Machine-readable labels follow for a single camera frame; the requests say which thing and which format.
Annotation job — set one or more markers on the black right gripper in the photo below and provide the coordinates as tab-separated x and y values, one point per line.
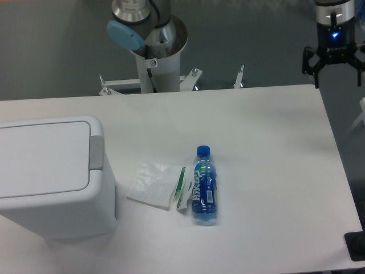
335	45

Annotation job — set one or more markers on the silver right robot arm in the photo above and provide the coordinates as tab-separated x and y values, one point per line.
333	13

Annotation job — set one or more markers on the white trash can lid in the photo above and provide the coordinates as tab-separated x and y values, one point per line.
44	159

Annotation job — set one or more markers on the white plastic trash can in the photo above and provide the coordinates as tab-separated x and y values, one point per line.
82	213

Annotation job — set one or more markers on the black table corner clamp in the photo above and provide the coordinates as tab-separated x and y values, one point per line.
355	245

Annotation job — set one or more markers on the blue plastic drink bottle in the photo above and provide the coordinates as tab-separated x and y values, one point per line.
204	191

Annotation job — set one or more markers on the white green plastic wrapper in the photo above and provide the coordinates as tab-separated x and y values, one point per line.
158	185

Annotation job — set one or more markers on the white frame part right edge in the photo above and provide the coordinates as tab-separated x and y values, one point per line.
358	123

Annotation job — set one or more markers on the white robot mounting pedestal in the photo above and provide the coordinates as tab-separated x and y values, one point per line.
155	76

